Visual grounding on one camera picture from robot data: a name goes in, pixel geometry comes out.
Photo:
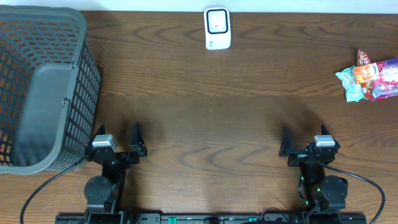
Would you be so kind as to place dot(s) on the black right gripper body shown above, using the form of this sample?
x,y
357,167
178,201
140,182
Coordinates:
x,y
298,157

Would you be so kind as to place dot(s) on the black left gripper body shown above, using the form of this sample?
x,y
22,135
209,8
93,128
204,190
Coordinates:
x,y
119,155

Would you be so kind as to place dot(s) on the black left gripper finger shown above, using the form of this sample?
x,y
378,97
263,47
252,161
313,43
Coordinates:
x,y
137,142
100,131

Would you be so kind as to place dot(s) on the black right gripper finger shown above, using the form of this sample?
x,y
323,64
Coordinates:
x,y
286,147
324,130

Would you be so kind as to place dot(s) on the teal snack wrapper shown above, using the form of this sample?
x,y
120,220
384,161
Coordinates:
x,y
353,91

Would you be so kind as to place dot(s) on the small orange juice carton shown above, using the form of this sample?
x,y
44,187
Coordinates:
x,y
366,73

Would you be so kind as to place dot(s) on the purple snack packet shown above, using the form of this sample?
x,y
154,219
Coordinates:
x,y
386,85

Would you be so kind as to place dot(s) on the red chocolate bar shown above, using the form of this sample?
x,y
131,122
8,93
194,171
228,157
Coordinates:
x,y
367,84

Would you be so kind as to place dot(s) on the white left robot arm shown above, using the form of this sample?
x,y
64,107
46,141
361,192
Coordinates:
x,y
104,193

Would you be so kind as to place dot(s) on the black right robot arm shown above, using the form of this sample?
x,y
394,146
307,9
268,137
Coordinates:
x,y
324,193

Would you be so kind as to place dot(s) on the white barcode scanner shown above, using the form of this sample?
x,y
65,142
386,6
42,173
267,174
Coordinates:
x,y
217,28

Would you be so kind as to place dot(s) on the grey plastic basket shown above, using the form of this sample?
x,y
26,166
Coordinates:
x,y
50,85

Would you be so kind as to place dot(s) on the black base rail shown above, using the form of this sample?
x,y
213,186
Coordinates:
x,y
156,218

